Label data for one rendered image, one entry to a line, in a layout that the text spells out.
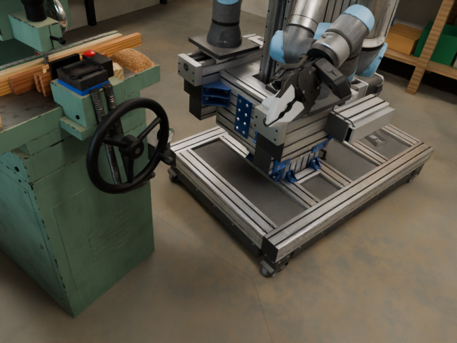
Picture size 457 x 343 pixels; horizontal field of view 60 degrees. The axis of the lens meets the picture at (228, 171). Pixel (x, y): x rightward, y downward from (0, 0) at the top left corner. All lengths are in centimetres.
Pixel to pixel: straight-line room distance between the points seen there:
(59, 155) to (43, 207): 17
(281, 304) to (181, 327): 43
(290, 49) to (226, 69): 76
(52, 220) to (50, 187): 12
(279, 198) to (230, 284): 45
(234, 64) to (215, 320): 108
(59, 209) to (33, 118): 33
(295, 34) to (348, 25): 16
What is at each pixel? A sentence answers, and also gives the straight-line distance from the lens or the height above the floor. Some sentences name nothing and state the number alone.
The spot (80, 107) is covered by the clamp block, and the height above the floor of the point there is 93.
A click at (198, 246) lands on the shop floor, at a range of 191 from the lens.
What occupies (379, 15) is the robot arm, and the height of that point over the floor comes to 114.
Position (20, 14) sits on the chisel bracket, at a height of 107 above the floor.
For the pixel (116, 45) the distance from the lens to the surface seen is 144.
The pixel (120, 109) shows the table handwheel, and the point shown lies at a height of 95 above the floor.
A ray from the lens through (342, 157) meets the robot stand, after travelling 224.
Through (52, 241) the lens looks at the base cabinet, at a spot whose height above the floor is 46.
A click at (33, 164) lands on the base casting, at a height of 77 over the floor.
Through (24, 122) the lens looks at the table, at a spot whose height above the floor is 90.
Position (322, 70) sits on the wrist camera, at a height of 115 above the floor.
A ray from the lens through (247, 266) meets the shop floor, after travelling 186.
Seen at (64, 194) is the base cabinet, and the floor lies 61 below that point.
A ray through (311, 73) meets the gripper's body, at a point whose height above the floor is 114.
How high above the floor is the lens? 148
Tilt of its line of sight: 40 degrees down
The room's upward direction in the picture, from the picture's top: 6 degrees clockwise
